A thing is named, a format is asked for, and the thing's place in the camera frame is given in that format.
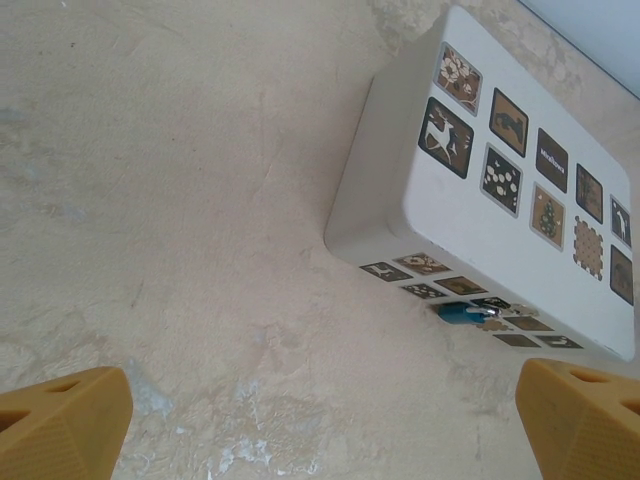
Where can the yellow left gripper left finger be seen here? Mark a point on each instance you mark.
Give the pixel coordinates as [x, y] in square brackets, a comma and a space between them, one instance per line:
[65, 425]

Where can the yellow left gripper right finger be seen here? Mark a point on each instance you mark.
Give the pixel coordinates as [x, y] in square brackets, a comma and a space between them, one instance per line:
[585, 430]

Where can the blue padlock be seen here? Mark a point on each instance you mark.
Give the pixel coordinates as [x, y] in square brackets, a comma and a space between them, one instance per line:
[456, 313]

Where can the white box with printed tiles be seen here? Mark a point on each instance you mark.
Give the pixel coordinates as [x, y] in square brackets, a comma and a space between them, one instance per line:
[450, 210]

